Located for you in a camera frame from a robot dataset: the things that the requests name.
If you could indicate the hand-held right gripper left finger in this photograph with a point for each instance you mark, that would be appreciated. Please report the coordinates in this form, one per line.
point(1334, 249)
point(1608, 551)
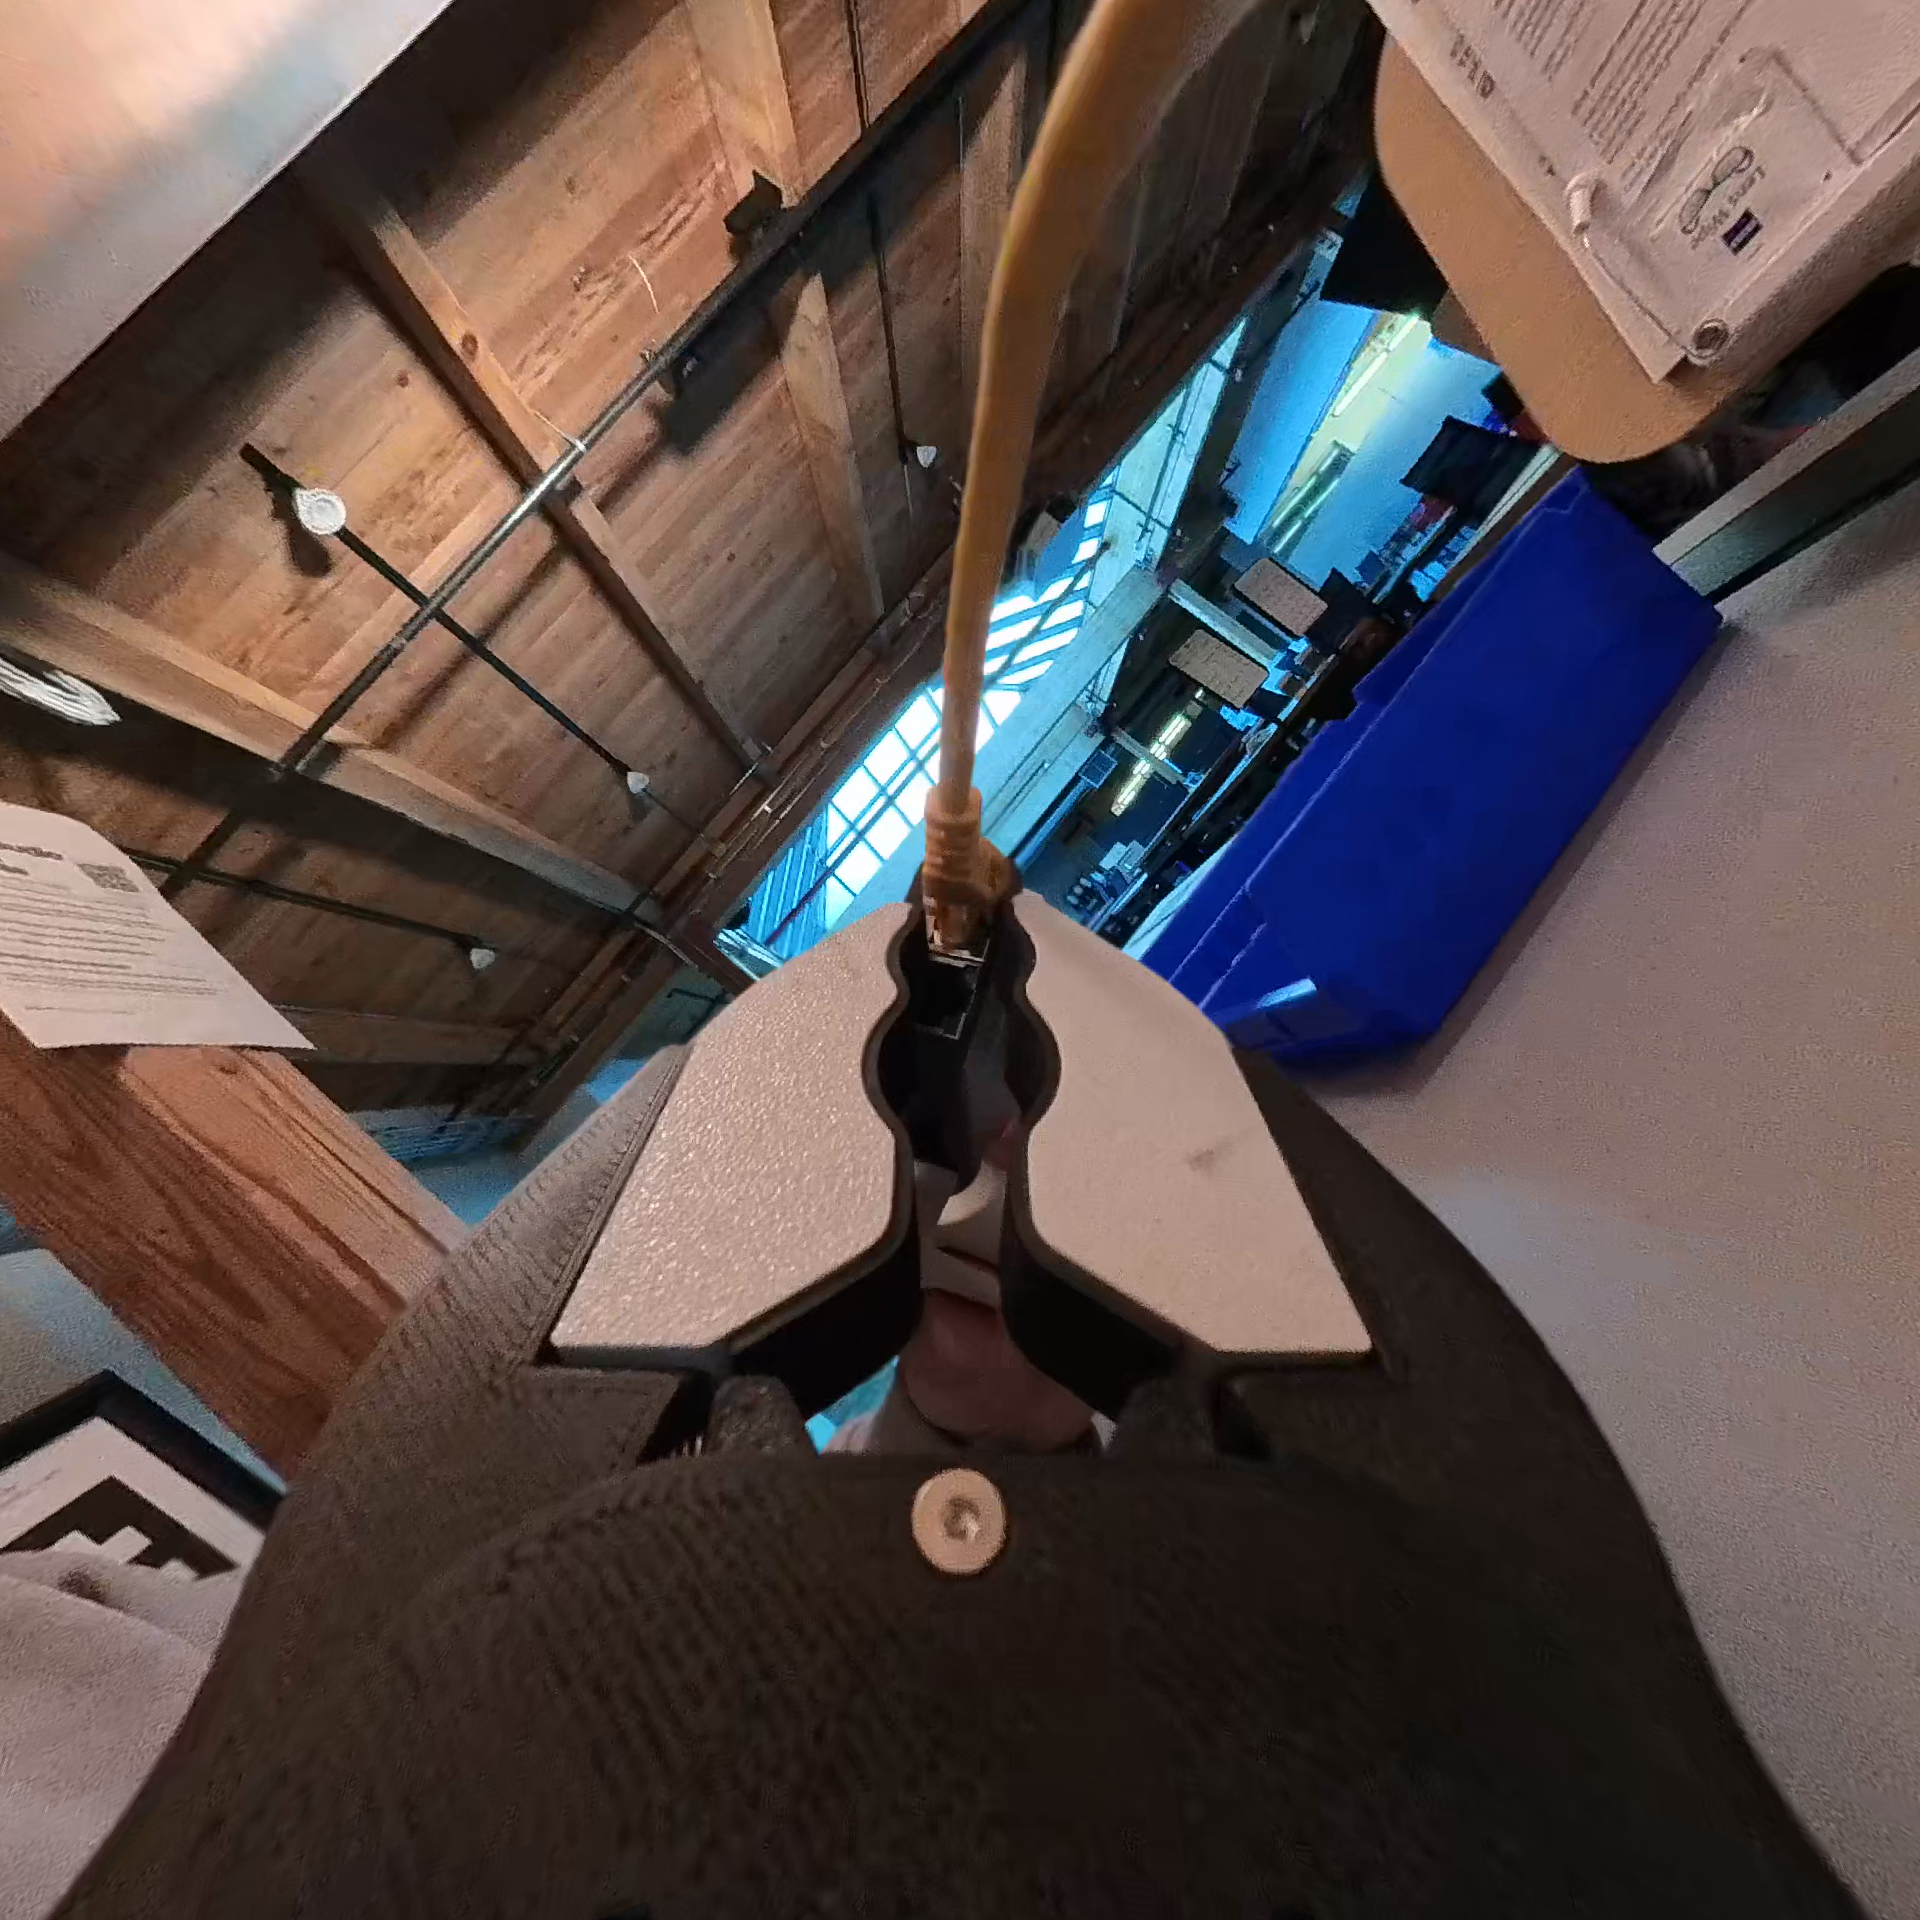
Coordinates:
point(734, 1171)

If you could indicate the wooden board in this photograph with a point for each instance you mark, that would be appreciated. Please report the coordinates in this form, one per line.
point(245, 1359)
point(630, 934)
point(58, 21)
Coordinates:
point(1499, 301)

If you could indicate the black framed marker tag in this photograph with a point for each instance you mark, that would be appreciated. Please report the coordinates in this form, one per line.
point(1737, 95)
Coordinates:
point(134, 1500)

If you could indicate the blue plastic bin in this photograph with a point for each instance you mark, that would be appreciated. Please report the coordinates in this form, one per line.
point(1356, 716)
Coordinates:
point(1424, 825)

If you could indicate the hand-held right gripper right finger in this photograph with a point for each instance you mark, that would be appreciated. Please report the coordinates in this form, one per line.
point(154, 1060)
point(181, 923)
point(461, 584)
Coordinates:
point(1171, 1171)

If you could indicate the metal conduit pipe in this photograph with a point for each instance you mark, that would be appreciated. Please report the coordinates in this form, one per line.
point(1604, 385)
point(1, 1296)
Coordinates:
point(450, 590)

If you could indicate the wooden post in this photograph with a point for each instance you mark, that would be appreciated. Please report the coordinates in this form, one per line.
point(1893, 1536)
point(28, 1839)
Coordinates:
point(195, 1201)

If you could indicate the grey cloth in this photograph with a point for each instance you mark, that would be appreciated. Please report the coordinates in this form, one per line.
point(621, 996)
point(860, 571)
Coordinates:
point(75, 1725)

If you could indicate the printed paper sheet in sleeve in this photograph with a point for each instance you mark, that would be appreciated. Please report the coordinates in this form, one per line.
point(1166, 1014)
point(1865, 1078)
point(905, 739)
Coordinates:
point(1650, 91)

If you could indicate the black sprinkler pipe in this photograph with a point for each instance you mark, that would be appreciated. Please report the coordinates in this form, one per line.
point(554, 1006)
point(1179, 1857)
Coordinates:
point(376, 559)

